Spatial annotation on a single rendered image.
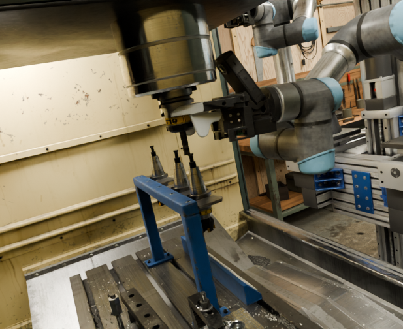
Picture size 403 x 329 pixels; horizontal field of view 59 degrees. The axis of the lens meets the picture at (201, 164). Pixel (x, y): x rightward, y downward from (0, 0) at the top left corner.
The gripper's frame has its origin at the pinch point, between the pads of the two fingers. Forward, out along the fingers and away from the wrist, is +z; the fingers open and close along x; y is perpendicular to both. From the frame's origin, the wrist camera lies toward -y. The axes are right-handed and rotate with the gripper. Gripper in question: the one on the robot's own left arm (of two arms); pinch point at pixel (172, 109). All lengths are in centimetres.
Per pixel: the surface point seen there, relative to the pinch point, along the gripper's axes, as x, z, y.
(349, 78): 278, -312, 3
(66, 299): 82, 31, 69
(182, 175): 32.0, -9.7, 19.0
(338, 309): 18, -47, 67
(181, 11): -8.0, -1.5, -14.3
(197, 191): 20.9, -9.5, 21.5
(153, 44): -6.9, 3.3, -10.2
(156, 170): 54, -8, 20
